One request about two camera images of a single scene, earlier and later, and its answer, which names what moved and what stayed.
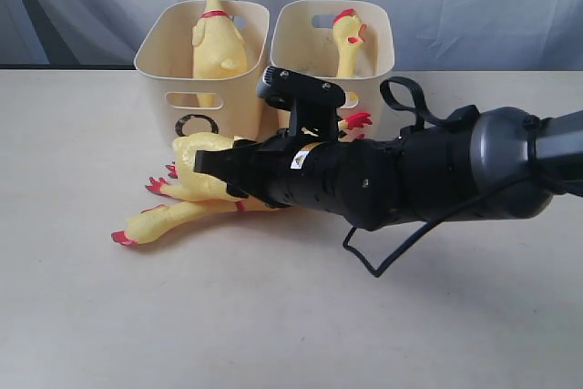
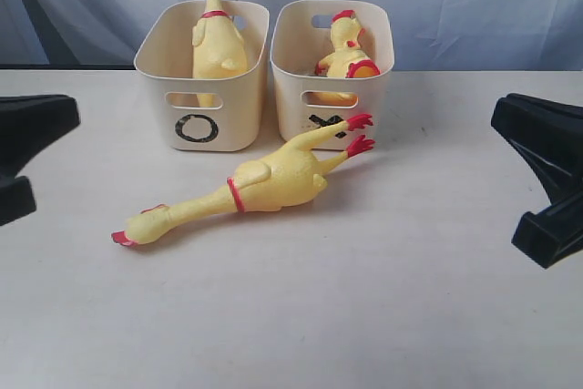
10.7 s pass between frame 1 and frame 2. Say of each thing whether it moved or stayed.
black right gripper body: moved
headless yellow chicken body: moved
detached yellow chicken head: stayed
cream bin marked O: stayed
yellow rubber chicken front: stayed
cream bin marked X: stayed
